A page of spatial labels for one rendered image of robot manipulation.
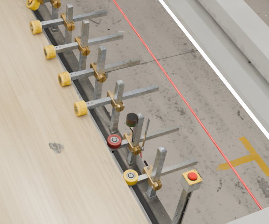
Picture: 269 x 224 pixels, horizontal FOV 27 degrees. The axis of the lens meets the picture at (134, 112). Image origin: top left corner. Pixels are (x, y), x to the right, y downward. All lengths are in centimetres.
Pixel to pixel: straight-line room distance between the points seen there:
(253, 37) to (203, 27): 18
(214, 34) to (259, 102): 23
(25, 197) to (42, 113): 57
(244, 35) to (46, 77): 217
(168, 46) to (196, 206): 170
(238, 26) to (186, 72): 354
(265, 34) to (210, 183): 287
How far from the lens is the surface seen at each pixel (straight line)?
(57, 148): 299
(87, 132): 309
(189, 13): 151
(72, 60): 379
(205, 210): 400
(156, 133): 320
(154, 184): 297
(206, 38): 145
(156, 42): 513
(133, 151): 310
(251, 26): 137
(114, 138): 306
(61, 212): 278
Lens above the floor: 325
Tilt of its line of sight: 47 degrees down
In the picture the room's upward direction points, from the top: 10 degrees clockwise
